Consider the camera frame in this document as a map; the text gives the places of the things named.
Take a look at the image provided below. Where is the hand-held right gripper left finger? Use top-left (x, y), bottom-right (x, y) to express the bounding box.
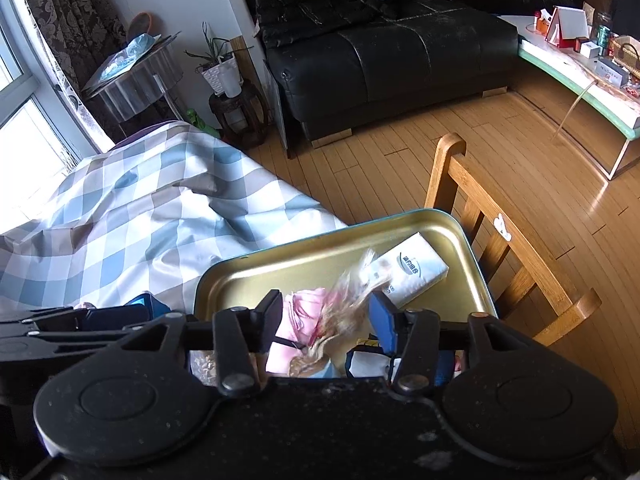
top-left (120, 289), bottom-right (286, 401)

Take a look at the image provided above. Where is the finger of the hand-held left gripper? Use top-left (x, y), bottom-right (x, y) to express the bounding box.
top-left (0, 327), bottom-right (147, 357)
top-left (0, 307), bottom-right (92, 334)

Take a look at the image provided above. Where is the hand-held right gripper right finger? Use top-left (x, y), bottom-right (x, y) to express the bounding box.
top-left (369, 290), bottom-right (526, 401)

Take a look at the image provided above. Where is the pink drawstring pouch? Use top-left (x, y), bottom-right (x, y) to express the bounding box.
top-left (265, 287), bottom-right (341, 376)

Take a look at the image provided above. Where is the clear bag of beige pieces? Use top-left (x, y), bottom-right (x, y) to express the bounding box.
top-left (300, 247), bottom-right (383, 376)

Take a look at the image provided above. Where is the gold metal tin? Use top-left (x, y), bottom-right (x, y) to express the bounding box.
top-left (192, 208), bottom-right (498, 376)

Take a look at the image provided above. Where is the white tissue pack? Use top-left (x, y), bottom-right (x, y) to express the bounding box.
top-left (362, 232), bottom-right (450, 308)

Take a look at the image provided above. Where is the navy blue beanbag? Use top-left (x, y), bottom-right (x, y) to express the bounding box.
top-left (432, 350), bottom-right (460, 386)

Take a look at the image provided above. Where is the blue tissue pack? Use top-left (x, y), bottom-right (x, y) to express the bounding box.
top-left (87, 292), bottom-right (171, 333)

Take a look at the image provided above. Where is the checkered blanket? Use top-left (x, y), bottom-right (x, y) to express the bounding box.
top-left (0, 120), bottom-right (348, 321)

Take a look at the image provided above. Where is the wooden chair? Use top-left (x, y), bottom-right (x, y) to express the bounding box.
top-left (424, 132), bottom-right (603, 356)

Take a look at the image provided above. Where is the window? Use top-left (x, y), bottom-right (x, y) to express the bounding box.
top-left (0, 0), bottom-right (96, 221)

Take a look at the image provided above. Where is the dark wooden stool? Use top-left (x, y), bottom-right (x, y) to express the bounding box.
top-left (209, 82), bottom-right (271, 150)

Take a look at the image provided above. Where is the grey flat panel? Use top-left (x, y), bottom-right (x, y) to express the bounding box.
top-left (262, 57), bottom-right (291, 160)

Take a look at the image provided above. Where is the green toy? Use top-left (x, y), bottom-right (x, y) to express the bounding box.
top-left (186, 107), bottom-right (221, 136)

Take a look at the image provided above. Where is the potted plant in white pot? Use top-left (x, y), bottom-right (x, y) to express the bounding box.
top-left (185, 22), bottom-right (253, 98)

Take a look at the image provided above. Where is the round metal side table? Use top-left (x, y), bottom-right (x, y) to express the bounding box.
top-left (82, 35), bottom-right (183, 141)

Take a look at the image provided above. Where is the black leather sofa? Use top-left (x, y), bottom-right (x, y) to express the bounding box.
top-left (250, 0), bottom-right (586, 148)

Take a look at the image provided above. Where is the light blue plastic bag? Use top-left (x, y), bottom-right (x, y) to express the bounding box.
top-left (100, 34), bottom-right (163, 81)

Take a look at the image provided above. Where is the brown round bowl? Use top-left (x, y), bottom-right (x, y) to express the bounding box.
top-left (127, 12), bottom-right (156, 41)

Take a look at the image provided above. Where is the green-edged coffee table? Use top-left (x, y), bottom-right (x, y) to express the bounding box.
top-left (500, 12), bottom-right (640, 181)

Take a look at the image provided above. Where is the patterned curtain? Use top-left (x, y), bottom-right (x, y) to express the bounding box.
top-left (27, 0), bottom-right (131, 156)

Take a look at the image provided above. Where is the white triangular desk calendar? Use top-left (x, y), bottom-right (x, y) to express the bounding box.
top-left (544, 6), bottom-right (591, 48)

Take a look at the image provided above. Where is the wicker basket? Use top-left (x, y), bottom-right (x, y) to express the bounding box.
top-left (612, 35), bottom-right (640, 81)

